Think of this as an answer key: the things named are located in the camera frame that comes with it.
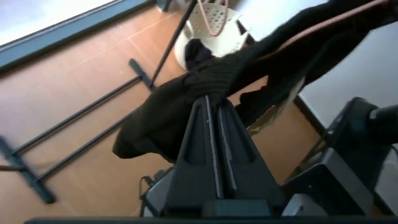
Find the black knitted garment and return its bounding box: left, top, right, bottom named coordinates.
left=112, top=0, right=398, bottom=164

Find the heap of clothes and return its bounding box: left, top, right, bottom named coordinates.
left=184, top=37, right=216, bottom=71

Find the window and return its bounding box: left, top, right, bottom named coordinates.
left=0, top=0, right=174, bottom=75

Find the white laundry basket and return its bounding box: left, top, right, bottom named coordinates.
left=173, top=2, right=251, bottom=71

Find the black clothes rack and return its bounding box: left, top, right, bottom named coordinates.
left=0, top=0, right=199, bottom=205

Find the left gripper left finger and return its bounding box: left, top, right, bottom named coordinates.
left=164, top=95, right=223, bottom=216

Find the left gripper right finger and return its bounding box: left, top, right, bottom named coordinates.
left=217, top=101, right=285, bottom=216

